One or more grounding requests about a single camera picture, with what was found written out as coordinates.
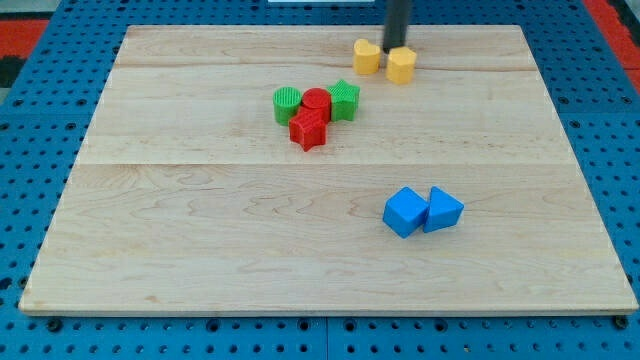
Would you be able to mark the yellow hexagon block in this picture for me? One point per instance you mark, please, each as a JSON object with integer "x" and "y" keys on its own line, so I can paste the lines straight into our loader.
{"x": 400, "y": 65}

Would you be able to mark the red star block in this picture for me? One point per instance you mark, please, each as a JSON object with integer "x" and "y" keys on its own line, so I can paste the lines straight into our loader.
{"x": 308, "y": 128}

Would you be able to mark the green star block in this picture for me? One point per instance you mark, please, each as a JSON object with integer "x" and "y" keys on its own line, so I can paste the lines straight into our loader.
{"x": 344, "y": 100}

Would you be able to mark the red cylinder block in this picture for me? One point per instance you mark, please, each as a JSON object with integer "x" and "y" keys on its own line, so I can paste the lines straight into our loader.
{"x": 317, "y": 99}

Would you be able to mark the green cylinder block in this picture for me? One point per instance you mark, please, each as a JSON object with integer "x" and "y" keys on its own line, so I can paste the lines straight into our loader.
{"x": 286, "y": 101}

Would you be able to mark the blue cube block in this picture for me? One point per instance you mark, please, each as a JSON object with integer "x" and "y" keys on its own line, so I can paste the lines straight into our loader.
{"x": 405, "y": 212}

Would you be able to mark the light wooden board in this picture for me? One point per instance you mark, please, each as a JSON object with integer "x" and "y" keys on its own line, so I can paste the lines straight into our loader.
{"x": 187, "y": 198}

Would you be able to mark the blue triangle block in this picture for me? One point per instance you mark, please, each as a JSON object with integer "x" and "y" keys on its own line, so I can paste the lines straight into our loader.
{"x": 444, "y": 210}

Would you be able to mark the yellow heart block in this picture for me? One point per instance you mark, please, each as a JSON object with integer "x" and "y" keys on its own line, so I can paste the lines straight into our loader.
{"x": 366, "y": 57}

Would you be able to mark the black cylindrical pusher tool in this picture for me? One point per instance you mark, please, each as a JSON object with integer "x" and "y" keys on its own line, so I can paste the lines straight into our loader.
{"x": 397, "y": 17}

